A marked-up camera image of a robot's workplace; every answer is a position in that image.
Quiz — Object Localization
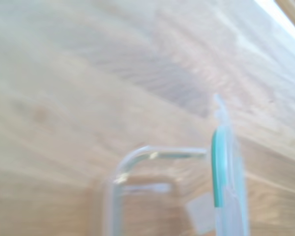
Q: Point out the clear lid with green seal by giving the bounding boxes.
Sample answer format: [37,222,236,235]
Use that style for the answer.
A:
[186,93,251,236]

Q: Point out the clear glass food container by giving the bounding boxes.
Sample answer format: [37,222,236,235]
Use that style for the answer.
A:
[103,145,215,236]

